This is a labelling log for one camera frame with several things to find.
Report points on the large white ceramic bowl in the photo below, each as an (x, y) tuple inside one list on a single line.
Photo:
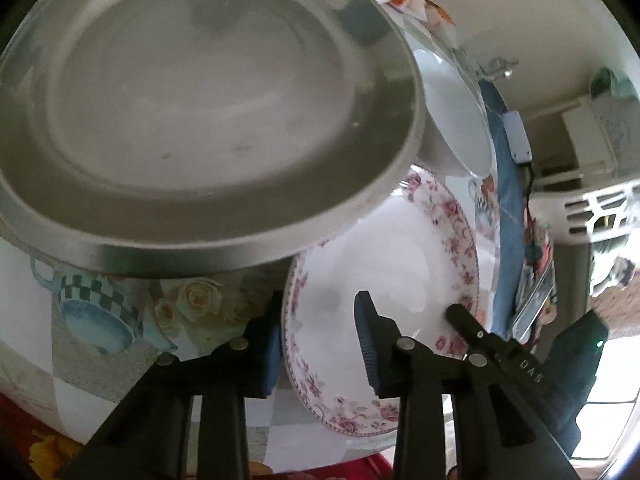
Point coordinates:
[(456, 140)]

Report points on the floral round ceramic plate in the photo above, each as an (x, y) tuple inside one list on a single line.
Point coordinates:
[(416, 255)]

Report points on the stainless steel round plate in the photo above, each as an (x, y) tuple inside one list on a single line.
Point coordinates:
[(165, 138)]

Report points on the white wooden cabinet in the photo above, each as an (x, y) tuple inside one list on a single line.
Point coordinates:
[(584, 142)]

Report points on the white power bank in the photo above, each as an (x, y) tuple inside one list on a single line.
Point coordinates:
[(517, 137)]

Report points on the clear glass pitcher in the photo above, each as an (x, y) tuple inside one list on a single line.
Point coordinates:
[(497, 68)]

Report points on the checkered patterned tablecloth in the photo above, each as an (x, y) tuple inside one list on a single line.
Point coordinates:
[(58, 383)]

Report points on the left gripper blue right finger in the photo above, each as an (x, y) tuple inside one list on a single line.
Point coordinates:
[(377, 337)]

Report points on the white plastic chair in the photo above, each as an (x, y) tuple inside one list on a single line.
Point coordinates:
[(588, 215)]

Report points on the orange snack packet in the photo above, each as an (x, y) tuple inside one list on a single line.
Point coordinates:
[(432, 16)]

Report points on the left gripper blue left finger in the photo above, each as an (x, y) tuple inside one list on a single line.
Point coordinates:
[(273, 359)]

